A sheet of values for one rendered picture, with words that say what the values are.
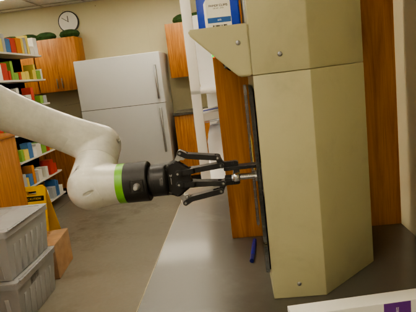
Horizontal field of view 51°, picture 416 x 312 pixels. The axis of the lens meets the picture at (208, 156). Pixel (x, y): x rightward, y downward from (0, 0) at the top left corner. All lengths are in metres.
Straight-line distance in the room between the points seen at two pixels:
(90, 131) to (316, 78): 0.54
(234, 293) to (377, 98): 0.66
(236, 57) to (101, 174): 0.40
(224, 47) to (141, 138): 5.11
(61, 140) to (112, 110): 4.91
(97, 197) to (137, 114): 4.92
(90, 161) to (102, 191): 0.08
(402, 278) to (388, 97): 0.50
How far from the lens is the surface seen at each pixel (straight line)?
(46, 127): 1.08
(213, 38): 0.87
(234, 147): 1.25
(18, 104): 1.08
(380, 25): 1.30
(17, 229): 3.01
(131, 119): 5.93
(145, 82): 5.86
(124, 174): 0.99
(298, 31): 0.88
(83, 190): 1.01
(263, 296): 1.01
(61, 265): 3.77
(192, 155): 0.98
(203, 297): 1.03
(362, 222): 1.08
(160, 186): 0.98
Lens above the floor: 1.42
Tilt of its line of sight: 10 degrees down
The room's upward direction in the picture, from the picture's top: 7 degrees counter-clockwise
